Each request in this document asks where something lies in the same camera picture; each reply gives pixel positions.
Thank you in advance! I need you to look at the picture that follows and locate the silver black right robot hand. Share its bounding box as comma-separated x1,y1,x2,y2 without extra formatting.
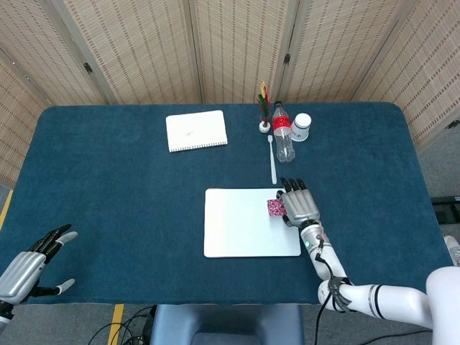
275,176,321,229

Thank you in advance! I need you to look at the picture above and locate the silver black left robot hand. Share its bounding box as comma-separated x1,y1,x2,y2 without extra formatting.
0,224,78,306

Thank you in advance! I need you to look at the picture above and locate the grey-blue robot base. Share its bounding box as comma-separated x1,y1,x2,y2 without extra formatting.
149,304,305,345

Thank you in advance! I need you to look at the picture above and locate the white rectangular board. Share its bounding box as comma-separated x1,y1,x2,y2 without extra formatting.
203,188,302,259

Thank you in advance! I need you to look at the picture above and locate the white toothbrush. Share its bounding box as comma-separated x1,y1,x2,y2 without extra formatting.
267,134,278,185

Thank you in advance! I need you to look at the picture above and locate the clear red-label plastic bottle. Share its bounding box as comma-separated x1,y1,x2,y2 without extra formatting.
272,101,297,165

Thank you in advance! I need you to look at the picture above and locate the yellow floor tape strip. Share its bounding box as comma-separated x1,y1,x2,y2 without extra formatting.
107,303,125,345
0,189,14,231

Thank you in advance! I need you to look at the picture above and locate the white paper cup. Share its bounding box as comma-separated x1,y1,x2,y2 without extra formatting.
290,113,312,142

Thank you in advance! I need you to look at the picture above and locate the red green feather shuttlecock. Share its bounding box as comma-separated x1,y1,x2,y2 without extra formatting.
256,81,272,134

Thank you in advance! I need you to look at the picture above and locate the blue tablecloth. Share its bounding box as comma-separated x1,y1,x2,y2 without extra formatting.
0,102,454,306

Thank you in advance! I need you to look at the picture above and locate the white spiral notebook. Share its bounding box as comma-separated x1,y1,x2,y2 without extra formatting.
165,109,229,153

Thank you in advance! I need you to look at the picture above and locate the woven bamboo screen panel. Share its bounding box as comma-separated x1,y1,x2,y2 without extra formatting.
0,53,47,190
0,0,109,107
60,0,202,105
188,0,299,105
354,0,460,152
280,0,418,104

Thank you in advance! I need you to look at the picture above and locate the white sneaker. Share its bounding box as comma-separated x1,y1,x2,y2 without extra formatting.
443,235,460,267

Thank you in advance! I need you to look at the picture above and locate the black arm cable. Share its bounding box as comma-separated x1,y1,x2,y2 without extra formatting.
313,235,355,345

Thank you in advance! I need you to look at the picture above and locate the black floor cable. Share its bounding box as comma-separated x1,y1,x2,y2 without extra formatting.
88,305,157,345

